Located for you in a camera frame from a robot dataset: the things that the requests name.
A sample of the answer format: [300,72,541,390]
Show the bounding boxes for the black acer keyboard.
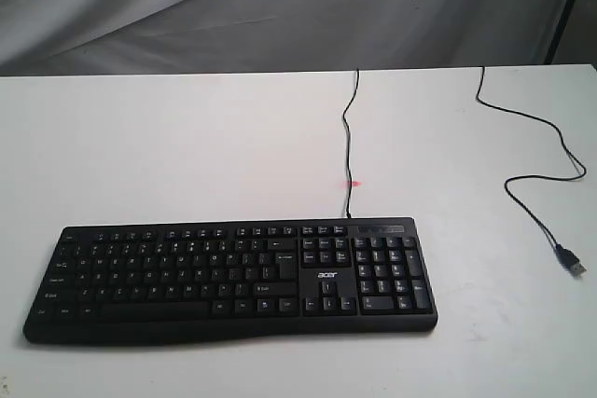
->
[22,217,438,346]

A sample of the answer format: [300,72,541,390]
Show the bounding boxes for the grey backdrop cloth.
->
[0,0,597,77]

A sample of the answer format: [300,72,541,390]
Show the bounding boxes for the thin black cable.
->
[341,68,361,220]

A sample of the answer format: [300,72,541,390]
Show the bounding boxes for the black USB cable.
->
[475,65,588,280]

